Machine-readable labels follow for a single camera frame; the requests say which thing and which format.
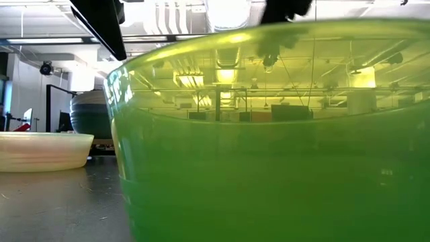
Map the black computer monitor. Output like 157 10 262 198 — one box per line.
57 110 74 133

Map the small orange plastic bowl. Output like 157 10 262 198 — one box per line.
0 130 95 173

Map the black ceiling camera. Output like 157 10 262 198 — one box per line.
39 60 55 77

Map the large blue plastic bowl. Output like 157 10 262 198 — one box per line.
69 102 113 140

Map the wooden shelf board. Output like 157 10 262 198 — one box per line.
91 137 116 147

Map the white tilted panel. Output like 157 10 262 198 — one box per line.
21 107 34 131

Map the small green plastic bowl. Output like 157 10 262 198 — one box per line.
102 18 430 242

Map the black overhead beam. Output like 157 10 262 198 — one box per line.
0 32 216 46

